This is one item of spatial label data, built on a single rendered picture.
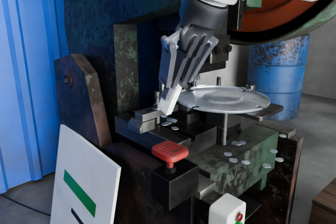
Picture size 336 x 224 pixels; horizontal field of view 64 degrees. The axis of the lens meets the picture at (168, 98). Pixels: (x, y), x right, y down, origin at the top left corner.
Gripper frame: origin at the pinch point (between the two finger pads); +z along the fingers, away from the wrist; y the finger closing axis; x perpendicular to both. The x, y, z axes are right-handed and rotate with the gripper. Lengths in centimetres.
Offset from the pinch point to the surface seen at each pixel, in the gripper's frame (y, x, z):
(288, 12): 66, 14, -13
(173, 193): -1.7, -11.4, 16.6
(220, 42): 32.5, 14.2, -2.6
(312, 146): 193, -11, 90
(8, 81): 2, 113, 76
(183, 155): 0.6, -8.3, 8.9
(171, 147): 0.6, -4.9, 10.0
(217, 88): 42.4, 13.4, 16.0
